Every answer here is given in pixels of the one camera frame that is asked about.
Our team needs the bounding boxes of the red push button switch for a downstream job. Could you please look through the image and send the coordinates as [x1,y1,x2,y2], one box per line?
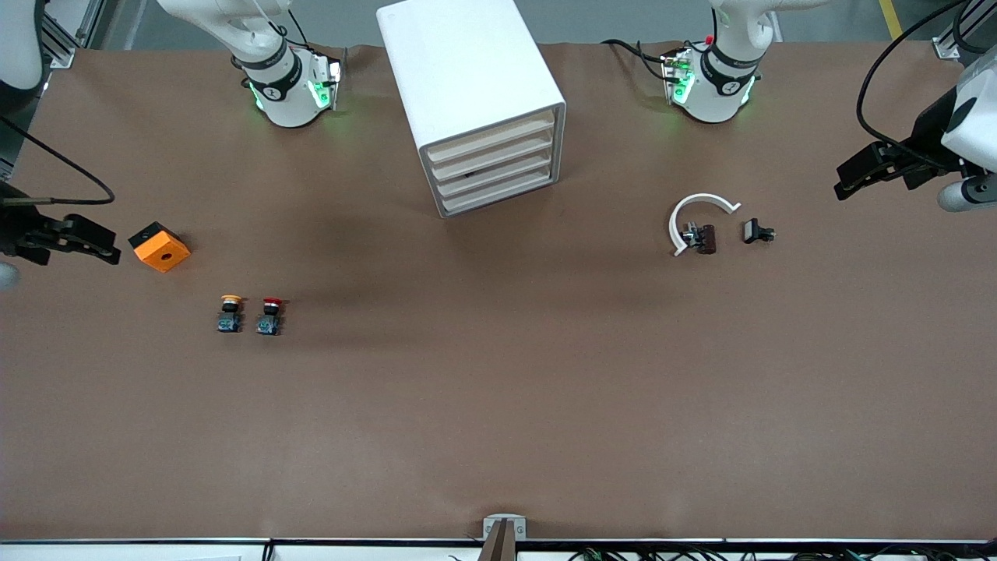
[257,297,286,337]

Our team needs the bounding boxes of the white plastic drawer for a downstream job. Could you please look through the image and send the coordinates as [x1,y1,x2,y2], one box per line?
[439,170,560,218]
[435,153,558,199]
[425,111,556,163]
[431,134,557,182]

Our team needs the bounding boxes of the orange black button box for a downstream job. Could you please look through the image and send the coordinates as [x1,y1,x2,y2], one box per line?
[128,221,192,273]

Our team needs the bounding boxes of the white drawer cabinet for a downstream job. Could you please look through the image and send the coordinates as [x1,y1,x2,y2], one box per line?
[376,0,567,219]

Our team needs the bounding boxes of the white curved plastic piece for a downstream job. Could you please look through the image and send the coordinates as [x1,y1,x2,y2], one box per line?
[668,192,742,258]

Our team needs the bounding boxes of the brown small component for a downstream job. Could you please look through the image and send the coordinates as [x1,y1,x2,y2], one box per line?
[682,223,717,256]

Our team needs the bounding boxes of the brown table mat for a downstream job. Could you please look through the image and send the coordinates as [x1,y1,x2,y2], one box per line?
[0,43,997,542]

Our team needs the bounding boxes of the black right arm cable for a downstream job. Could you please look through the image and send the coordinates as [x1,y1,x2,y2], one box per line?
[0,117,116,206]

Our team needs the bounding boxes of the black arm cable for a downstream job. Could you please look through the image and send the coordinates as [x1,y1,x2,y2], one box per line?
[0,117,116,206]
[857,0,971,168]

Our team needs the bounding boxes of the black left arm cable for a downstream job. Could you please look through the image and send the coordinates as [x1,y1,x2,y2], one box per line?
[857,0,971,168]

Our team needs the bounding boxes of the aluminium frame profile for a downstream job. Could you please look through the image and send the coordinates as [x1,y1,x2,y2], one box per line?
[39,0,106,69]
[931,12,984,60]

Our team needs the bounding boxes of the yellow push button switch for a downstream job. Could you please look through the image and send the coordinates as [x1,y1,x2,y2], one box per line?
[217,294,245,334]

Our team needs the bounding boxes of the black base power cable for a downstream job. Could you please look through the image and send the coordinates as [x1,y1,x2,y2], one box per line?
[601,37,672,81]

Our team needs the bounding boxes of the white table edge rail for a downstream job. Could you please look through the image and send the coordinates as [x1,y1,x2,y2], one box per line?
[0,539,997,561]

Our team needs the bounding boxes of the black tangled cable bundle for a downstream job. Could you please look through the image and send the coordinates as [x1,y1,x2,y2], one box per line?
[569,547,997,561]

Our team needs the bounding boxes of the grey metal bracket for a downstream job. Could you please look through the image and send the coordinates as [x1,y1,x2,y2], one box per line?
[483,514,527,541]

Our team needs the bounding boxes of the brown upright post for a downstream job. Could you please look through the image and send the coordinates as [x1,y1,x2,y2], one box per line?
[477,520,519,561]

